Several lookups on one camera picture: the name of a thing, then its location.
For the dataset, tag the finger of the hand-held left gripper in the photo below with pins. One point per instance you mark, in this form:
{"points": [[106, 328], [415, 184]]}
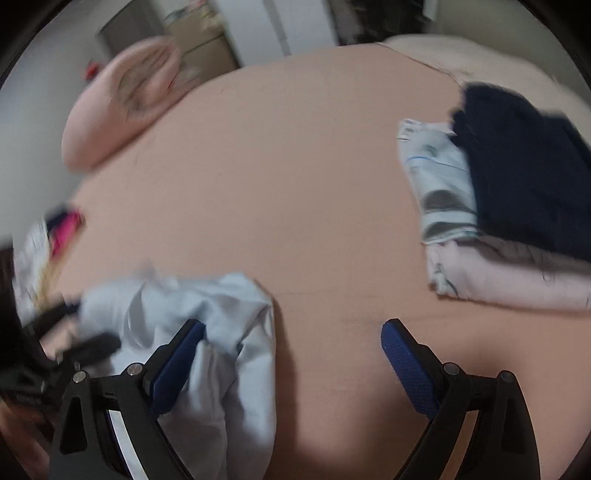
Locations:
{"points": [[92, 346], [53, 316]]}

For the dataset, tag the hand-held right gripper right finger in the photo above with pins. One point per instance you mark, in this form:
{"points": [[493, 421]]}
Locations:
{"points": [[408, 369]]}

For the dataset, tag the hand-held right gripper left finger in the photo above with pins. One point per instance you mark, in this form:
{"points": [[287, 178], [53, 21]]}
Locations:
{"points": [[178, 369]]}

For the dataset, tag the light blue shirt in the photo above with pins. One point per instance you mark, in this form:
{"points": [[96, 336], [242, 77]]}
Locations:
{"points": [[231, 314]]}

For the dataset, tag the white grey patterned garment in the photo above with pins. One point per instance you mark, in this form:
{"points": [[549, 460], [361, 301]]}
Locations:
{"points": [[30, 263]]}

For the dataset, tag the magenta garment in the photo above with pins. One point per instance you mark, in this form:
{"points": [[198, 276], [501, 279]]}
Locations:
{"points": [[64, 233]]}

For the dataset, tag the black garment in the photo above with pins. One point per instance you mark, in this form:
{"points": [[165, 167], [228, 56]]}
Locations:
{"points": [[57, 216]]}

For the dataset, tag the folded pink printed garment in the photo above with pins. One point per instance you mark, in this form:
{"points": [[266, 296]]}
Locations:
{"points": [[498, 281]]}

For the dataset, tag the rolled pink quilt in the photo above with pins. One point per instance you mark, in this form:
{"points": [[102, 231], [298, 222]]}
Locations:
{"points": [[92, 134]]}

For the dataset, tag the bed with pink sheet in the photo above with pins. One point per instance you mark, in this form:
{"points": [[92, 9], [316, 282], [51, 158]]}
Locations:
{"points": [[300, 207]]}

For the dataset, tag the folded navy garment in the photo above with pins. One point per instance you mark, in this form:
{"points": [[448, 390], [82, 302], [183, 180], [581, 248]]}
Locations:
{"points": [[521, 175]]}

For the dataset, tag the red hat doll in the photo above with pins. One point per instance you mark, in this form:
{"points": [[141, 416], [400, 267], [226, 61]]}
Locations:
{"points": [[92, 69]]}

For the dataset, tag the dark grey door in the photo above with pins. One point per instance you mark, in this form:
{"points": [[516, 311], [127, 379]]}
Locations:
{"points": [[138, 27]]}

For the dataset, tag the beige cabinet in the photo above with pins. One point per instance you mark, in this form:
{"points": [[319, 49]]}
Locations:
{"points": [[207, 50]]}

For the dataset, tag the large beige dotted pillow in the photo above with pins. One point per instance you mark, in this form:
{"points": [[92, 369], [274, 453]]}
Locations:
{"points": [[508, 60]]}

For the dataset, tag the glass door wardrobe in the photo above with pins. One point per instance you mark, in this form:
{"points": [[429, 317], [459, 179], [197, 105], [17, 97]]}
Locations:
{"points": [[378, 18]]}

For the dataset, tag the white wardrobe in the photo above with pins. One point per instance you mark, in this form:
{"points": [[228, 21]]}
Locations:
{"points": [[295, 23]]}

